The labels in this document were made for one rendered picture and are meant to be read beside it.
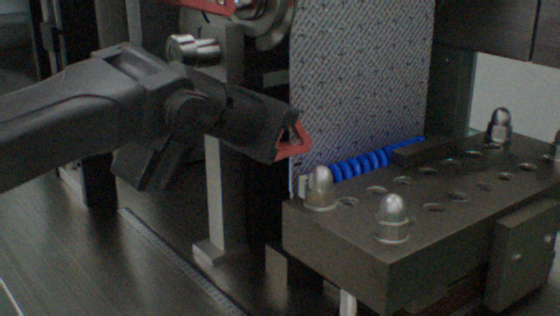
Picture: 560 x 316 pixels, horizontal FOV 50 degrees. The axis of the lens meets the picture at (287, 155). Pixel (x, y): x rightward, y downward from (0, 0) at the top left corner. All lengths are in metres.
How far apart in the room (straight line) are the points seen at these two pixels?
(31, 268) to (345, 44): 0.49
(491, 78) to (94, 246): 3.13
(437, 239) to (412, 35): 0.30
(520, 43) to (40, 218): 0.72
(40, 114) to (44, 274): 0.42
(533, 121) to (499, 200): 2.96
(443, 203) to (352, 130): 0.16
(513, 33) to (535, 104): 2.78
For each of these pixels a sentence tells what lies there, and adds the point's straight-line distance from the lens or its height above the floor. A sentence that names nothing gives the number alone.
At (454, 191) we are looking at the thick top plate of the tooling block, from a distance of 0.72.
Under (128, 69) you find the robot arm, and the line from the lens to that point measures 0.53.
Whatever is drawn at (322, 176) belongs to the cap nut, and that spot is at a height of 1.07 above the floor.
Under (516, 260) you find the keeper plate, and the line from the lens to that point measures 0.71.
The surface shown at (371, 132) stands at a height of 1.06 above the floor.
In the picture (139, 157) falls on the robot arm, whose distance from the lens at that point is 0.58.
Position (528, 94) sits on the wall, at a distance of 3.65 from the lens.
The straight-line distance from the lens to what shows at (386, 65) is 0.78.
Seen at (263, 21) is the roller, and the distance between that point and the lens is 0.68.
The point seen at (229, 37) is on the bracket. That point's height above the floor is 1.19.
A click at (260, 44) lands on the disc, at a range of 0.71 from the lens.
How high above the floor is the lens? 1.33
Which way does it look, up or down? 22 degrees down
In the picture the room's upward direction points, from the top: straight up
